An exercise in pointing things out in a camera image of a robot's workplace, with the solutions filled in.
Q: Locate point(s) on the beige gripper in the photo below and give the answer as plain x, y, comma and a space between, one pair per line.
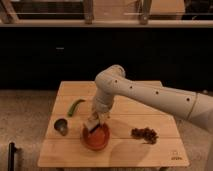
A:
99, 116

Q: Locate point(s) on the white eraser block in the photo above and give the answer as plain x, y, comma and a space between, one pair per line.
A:
91, 125

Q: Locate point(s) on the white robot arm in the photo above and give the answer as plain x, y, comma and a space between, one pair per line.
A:
194, 107

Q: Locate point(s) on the red bowl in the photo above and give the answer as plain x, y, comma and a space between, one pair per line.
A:
97, 140

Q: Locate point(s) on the green chili pepper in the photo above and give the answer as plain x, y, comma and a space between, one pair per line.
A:
73, 107

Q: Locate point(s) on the small metal cup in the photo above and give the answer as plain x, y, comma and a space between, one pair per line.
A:
61, 125

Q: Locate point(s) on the wooden table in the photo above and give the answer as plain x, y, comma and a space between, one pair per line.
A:
122, 149

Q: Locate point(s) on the dark dried fruit cluster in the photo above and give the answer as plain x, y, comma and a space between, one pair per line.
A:
149, 135

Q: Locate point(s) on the black bar handle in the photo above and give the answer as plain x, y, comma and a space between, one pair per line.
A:
11, 153

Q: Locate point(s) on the wooden shelf frame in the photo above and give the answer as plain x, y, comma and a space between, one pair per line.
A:
107, 13

